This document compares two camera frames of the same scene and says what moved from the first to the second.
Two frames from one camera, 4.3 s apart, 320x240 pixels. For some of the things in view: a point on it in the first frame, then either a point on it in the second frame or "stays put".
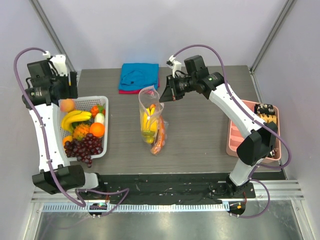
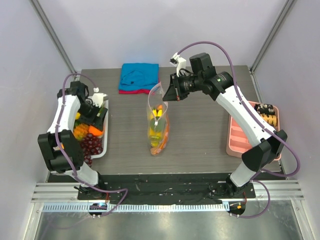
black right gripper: x=172 y=87 stays put
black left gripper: x=70 y=92 to x=95 y=120
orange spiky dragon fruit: x=80 y=131 stays put
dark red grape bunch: x=83 y=149 stays put
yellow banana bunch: x=150 y=125 to x=155 y=136
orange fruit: x=97 y=129 stays put
